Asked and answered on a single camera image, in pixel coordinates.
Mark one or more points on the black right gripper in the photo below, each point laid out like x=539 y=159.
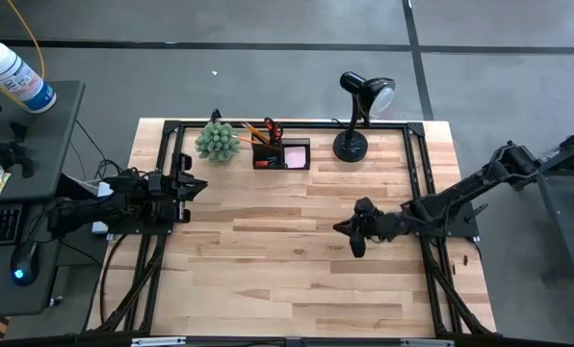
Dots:
x=388 y=226

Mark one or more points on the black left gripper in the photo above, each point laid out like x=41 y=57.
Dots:
x=164 y=193

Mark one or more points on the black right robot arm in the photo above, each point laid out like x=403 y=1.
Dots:
x=460 y=190

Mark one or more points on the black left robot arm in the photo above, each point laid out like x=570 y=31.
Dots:
x=104 y=207

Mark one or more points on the black mesh desk organizer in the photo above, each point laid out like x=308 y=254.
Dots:
x=267 y=166

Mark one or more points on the green plant in white pot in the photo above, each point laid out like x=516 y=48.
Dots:
x=217 y=142

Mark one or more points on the small black clamp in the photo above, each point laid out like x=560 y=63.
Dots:
x=215 y=115

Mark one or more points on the black desk lamp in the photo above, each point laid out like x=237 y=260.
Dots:
x=349 y=147

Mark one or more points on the white power adapter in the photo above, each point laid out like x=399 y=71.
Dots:
x=100 y=227

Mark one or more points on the pink sticky note pad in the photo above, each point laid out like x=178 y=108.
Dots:
x=294 y=157

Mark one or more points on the black side desk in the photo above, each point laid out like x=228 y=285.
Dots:
x=51 y=120

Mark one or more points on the black computer mouse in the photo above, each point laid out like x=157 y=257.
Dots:
x=24 y=262

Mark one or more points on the black metal stand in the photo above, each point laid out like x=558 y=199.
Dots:
x=556 y=217

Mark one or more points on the white wipes canister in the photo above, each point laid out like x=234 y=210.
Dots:
x=12 y=74

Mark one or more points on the black aluminium table frame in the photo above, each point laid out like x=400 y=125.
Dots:
x=292 y=125

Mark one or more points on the silver metal bracket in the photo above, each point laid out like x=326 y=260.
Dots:
x=157 y=342
x=426 y=342

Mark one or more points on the black clamp mount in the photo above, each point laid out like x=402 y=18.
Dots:
x=7 y=152

